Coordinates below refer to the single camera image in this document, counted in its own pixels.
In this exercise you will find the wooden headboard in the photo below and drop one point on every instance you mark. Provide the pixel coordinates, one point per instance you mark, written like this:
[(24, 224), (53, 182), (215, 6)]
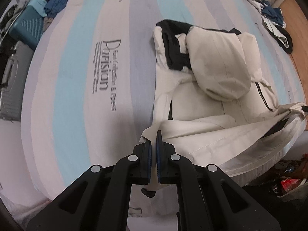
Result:
[(298, 41)]

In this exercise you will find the cream and black hooded jacket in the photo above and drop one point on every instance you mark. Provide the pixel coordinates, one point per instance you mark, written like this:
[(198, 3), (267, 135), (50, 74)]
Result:
[(216, 77)]

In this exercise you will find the red plastic bag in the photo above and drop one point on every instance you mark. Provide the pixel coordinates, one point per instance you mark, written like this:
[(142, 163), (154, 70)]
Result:
[(288, 184)]

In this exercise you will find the bed with striped sheet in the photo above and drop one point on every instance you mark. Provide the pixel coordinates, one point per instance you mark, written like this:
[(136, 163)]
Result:
[(72, 77)]

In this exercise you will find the dark blue crumpled clothes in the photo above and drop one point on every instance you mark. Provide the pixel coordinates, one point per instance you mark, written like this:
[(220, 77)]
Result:
[(59, 2)]

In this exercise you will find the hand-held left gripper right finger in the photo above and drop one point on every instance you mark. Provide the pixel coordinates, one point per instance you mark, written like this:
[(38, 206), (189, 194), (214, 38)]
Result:
[(163, 163)]

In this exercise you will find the blue crumpled garment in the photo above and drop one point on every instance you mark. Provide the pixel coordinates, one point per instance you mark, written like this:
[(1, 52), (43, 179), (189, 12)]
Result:
[(273, 13)]

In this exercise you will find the silver hard suitcase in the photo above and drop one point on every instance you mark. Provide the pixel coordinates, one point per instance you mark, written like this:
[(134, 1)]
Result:
[(12, 89)]

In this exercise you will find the light blue cloth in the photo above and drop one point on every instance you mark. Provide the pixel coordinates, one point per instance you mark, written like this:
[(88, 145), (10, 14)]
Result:
[(38, 2)]

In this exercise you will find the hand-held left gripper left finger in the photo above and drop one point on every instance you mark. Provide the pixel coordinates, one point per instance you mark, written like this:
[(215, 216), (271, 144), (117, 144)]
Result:
[(144, 163)]

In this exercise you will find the small grey-brown cloth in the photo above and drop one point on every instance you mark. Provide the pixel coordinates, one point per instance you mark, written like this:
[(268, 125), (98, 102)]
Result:
[(47, 23)]

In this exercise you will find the grey and black clothes heap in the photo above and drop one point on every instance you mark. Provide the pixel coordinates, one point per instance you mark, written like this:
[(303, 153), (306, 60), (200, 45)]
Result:
[(12, 14)]

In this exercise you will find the teal hard suitcase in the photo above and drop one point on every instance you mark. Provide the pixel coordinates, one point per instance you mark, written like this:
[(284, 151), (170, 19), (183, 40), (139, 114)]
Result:
[(26, 26)]

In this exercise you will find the white crumpled garment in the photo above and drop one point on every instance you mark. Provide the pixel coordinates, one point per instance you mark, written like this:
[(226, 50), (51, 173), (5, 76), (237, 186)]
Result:
[(255, 2)]

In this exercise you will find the black and white garment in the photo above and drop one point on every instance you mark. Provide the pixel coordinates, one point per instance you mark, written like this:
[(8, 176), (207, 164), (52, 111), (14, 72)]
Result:
[(282, 38)]

